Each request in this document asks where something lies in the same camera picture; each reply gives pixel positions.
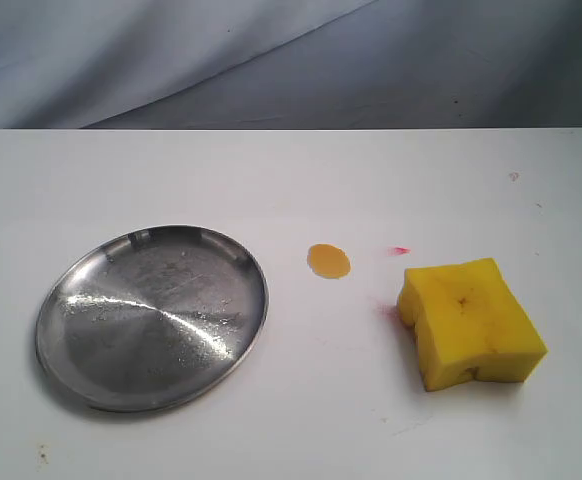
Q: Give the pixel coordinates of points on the yellow sponge block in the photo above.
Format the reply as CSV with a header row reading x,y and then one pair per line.
x,y
467,325

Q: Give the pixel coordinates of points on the orange liquid spill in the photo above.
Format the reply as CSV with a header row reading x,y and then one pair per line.
x,y
328,261

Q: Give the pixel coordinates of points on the round stainless steel plate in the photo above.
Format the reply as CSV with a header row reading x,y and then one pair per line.
x,y
151,320

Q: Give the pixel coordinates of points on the white backdrop cloth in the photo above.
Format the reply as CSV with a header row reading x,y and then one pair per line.
x,y
290,64

